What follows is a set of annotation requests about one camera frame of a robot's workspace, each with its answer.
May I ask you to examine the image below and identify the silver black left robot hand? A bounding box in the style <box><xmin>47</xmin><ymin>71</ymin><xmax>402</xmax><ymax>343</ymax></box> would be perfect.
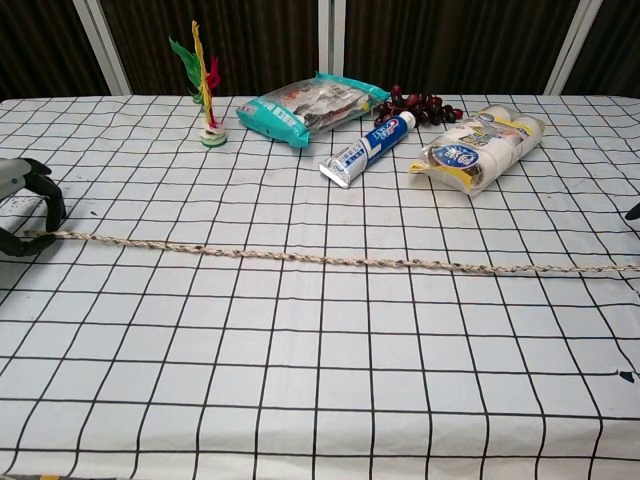
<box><xmin>0</xmin><ymin>157</ymin><xmax>67</xmax><ymax>259</ymax></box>

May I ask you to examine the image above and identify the beige speckled braided rope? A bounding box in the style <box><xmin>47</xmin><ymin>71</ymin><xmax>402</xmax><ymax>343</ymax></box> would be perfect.
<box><xmin>23</xmin><ymin>229</ymin><xmax>640</xmax><ymax>275</ymax></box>

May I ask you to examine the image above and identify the dark ribbed partition panel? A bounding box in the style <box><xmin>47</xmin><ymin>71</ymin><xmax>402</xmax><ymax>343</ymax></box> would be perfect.
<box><xmin>0</xmin><ymin>0</ymin><xmax>112</xmax><ymax>101</ymax></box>
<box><xmin>99</xmin><ymin>0</ymin><xmax>321</xmax><ymax>96</ymax></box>
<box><xmin>562</xmin><ymin>0</ymin><xmax>640</xmax><ymax>96</ymax></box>
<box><xmin>344</xmin><ymin>0</ymin><xmax>584</xmax><ymax>96</ymax></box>

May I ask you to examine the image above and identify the wrapped toilet paper pack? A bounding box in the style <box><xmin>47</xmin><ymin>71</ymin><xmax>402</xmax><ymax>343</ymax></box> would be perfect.
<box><xmin>408</xmin><ymin>105</ymin><xmax>546</xmax><ymax>195</ymax></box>

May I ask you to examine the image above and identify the colourful feather shuttlecock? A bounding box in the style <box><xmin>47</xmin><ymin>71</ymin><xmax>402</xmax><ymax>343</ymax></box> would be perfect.
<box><xmin>168</xmin><ymin>19</ymin><xmax>229</xmax><ymax>150</ymax></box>

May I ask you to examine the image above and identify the dark red grape bunch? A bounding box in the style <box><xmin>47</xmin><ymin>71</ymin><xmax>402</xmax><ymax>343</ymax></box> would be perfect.
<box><xmin>373</xmin><ymin>84</ymin><xmax>464</xmax><ymax>127</ymax></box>

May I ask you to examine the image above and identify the teal snack bag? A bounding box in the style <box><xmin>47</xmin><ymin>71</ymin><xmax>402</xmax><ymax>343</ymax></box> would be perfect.
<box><xmin>235</xmin><ymin>71</ymin><xmax>392</xmax><ymax>150</ymax></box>

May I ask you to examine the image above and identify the blue white toothpaste tube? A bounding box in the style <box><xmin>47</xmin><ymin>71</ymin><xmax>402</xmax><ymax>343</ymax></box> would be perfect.
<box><xmin>319</xmin><ymin>110</ymin><xmax>418</xmax><ymax>189</ymax></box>

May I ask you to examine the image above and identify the white black checkered tablecloth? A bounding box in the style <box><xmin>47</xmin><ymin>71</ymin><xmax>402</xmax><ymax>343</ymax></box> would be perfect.
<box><xmin>0</xmin><ymin>93</ymin><xmax>640</xmax><ymax>480</ymax></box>

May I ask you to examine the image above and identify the white partition frame post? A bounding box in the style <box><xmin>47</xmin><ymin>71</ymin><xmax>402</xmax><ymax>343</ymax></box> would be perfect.
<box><xmin>543</xmin><ymin>0</ymin><xmax>604</xmax><ymax>96</ymax></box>
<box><xmin>317</xmin><ymin>0</ymin><xmax>347</xmax><ymax>77</ymax></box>
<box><xmin>72</xmin><ymin>0</ymin><xmax>134</xmax><ymax>96</ymax></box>

